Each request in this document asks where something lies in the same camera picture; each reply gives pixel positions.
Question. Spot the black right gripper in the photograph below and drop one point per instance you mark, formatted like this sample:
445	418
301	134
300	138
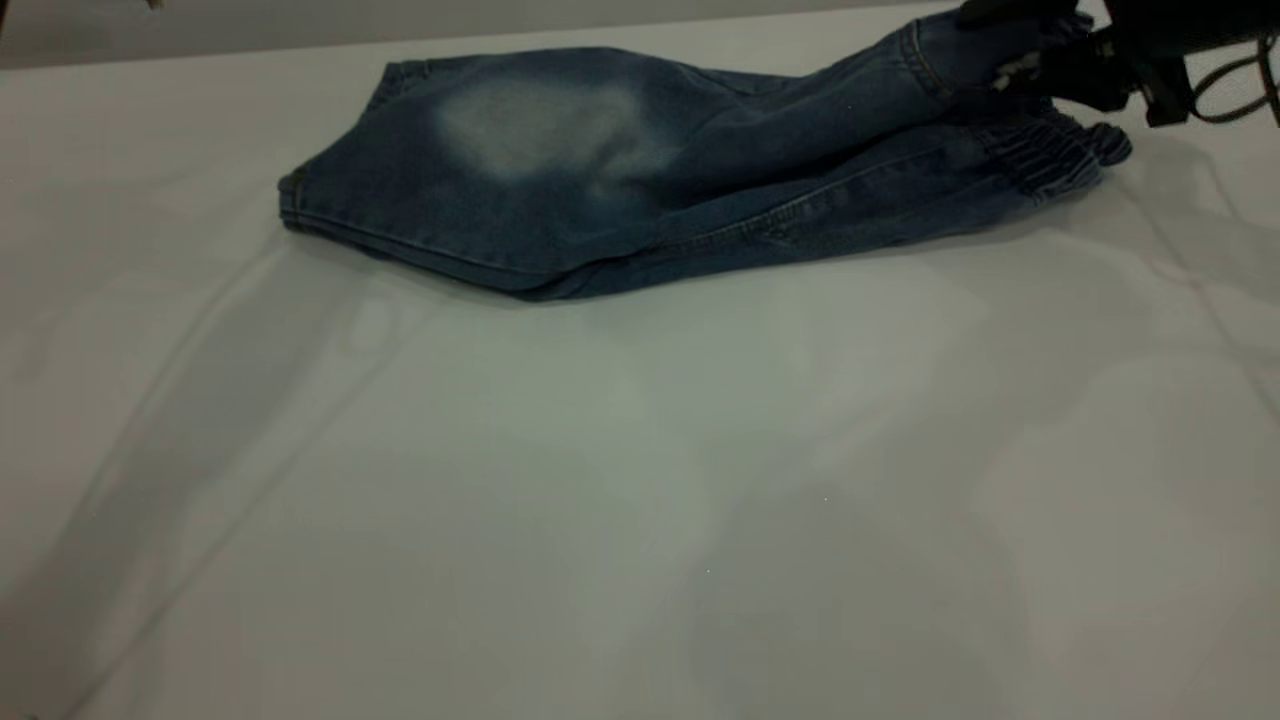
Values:
1110	70

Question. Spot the blue denim shorts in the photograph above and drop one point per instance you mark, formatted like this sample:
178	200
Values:
550	200

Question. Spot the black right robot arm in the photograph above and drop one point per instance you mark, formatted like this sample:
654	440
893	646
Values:
1190	20

